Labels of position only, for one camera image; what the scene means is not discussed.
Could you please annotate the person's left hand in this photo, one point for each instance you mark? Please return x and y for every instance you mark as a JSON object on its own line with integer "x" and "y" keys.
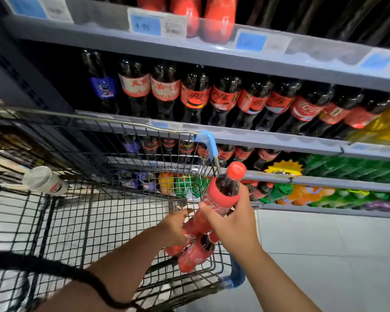
{"x": 174, "y": 227}

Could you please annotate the person's right hand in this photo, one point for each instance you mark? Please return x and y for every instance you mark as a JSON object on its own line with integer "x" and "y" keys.
{"x": 237, "y": 227}

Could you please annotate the person's right forearm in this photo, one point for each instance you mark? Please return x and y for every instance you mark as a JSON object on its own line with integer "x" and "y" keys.
{"x": 279, "y": 286}

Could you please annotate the white paper cup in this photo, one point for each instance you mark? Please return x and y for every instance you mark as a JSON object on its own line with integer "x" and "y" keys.
{"x": 44, "y": 180}

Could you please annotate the person's left forearm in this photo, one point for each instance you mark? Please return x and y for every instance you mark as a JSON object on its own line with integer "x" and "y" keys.
{"x": 110, "y": 276}

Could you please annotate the grey store shelving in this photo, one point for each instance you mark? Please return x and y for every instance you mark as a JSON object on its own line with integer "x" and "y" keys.
{"x": 214, "y": 52}

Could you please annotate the row of yellow drink bottles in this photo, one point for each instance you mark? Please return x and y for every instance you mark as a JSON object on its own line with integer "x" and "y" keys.
{"x": 383, "y": 123}

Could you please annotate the red cola bottle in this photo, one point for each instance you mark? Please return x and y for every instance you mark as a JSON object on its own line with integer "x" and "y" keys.
{"x": 218, "y": 19}
{"x": 185, "y": 13}
{"x": 153, "y": 2}

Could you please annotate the yellow starburst promo sign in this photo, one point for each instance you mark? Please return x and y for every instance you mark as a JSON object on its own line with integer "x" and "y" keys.
{"x": 283, "y": 169}

